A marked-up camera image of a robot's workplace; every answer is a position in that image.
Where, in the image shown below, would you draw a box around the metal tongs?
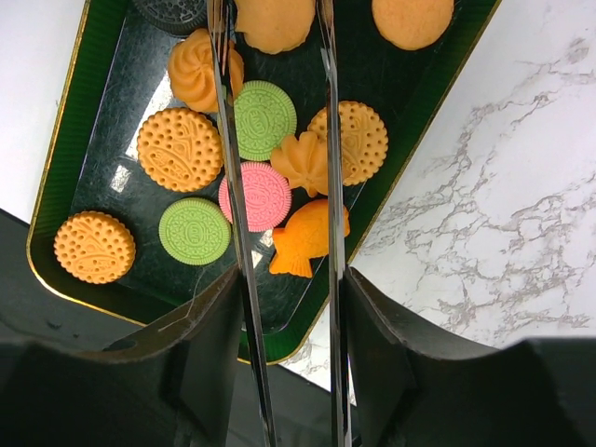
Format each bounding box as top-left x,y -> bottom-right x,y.
207,1 -> 353,446

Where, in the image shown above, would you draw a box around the orange round cookie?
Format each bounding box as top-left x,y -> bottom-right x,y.
372,0 -> 455,51

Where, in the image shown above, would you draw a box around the green sandwich cookie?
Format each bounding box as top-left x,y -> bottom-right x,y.
158,197 -> 232,265
234,80 -> 297,161

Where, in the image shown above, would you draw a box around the orange swirl cookie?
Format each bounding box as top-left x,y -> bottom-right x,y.
168,29 -> 218,114
270,131 -> 328,197

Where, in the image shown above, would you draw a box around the black sandwich cookie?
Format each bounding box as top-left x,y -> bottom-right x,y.
132,0 -> 207,37

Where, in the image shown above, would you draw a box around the orange fish cookie lower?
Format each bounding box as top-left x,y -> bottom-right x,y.
269,199 -> 329,278

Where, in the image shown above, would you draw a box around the orange dotted biscuit bottom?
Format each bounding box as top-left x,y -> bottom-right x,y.
53,210 -> 136,284

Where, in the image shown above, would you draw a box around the pink sandwich cookie lower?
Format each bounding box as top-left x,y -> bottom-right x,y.
241,161 -> 291,233

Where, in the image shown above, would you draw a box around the orange scalloped cookie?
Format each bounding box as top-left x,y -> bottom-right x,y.
235,0 -> 316,55

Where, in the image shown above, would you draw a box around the black rectangular tray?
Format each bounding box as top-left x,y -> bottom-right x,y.
26,0 -> 502,367

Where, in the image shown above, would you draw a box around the green sandwich cookie upper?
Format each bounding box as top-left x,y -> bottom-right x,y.
234,80 -> 297,161

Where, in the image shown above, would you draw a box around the orange dotted biscuit right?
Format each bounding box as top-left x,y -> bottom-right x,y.
306,100 -> 390,187

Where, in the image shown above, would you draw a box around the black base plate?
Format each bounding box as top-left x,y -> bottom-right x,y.
0,207 -> 359,447

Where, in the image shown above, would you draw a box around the orange dotted biscuit middle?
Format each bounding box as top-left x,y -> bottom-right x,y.
137,107 -> 224,193

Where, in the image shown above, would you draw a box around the orange dotted biscuit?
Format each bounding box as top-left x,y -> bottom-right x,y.
137,107 -> 224,193
306,100 -> 390,187
53,210 -> 136,284

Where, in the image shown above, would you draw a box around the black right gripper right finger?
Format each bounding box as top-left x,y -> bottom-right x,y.
345,268 -> 595,446

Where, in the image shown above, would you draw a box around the green sandwich cookie lower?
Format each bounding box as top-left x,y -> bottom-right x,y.
158,197 -> 232,265

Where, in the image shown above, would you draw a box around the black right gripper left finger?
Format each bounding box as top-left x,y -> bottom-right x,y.
1,267 -> 241,446

